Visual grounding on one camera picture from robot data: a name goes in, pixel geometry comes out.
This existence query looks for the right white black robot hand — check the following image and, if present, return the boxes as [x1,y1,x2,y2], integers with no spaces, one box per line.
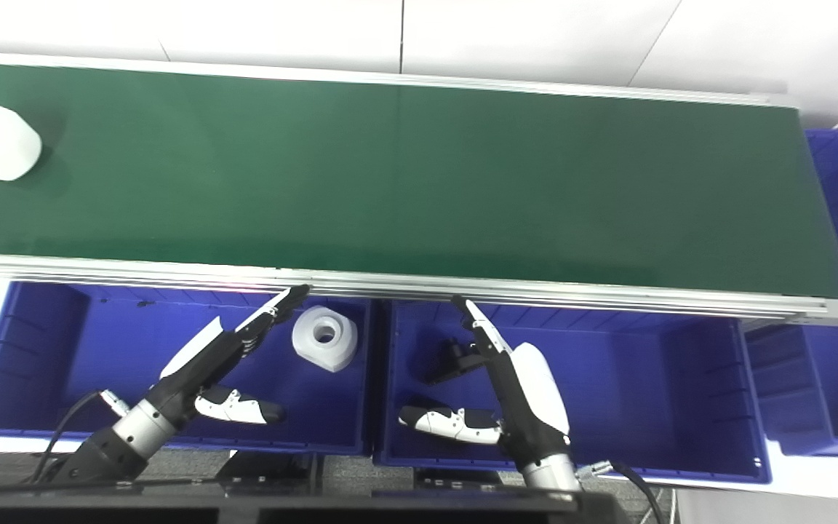
[399,295,571,467]

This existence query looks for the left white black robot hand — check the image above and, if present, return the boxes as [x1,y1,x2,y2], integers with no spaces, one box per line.
[146,285,311,430]

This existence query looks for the black plastic part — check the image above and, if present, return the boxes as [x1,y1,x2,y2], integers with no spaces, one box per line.
[423,338,489,385]

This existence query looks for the white part with hole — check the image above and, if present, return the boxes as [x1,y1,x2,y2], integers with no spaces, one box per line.
[292,306,359,373]

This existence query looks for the green conveyor belt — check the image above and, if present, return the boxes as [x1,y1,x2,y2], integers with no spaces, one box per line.
[0,51,838,326]

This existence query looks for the black robot torso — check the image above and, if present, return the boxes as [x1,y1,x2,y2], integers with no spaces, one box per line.
[0,477,634,524]

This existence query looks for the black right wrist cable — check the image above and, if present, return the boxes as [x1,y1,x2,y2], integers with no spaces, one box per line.
[575,460,666,524]

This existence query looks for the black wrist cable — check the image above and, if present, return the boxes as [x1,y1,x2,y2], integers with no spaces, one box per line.
[575,460,666,524]
[30,389,132,483]

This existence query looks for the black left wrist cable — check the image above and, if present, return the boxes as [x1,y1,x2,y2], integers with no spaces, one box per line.
[30,389,132,483]

